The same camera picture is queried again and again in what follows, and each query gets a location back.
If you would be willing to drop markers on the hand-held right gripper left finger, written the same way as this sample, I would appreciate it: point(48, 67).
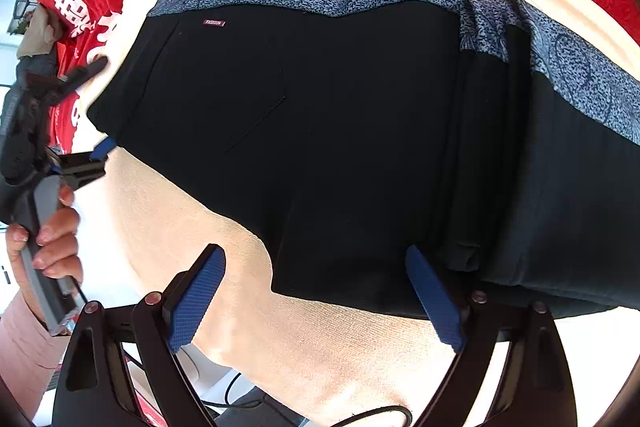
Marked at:
point(197, 302)

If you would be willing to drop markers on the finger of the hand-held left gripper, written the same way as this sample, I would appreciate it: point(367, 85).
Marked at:
point(102, 151)
point(82, 74)

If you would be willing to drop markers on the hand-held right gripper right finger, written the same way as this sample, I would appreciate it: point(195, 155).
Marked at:
point(435, 302)

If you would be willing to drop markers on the black pants with blue trim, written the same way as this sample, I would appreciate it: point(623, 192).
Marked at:
point(325, 132)

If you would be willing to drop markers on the person's left forearm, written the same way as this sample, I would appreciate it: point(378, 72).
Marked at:
point(25, 347)

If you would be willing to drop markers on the person's left hand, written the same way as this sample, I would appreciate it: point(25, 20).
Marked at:
point(62, 237)

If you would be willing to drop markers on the dark cloth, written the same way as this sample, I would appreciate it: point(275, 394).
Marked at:
point(35, 64)

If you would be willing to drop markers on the light cloth bundle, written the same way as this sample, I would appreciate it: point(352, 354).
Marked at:
point(40, 32)

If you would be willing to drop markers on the cream blanket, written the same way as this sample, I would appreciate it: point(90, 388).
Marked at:
point(200, 217)

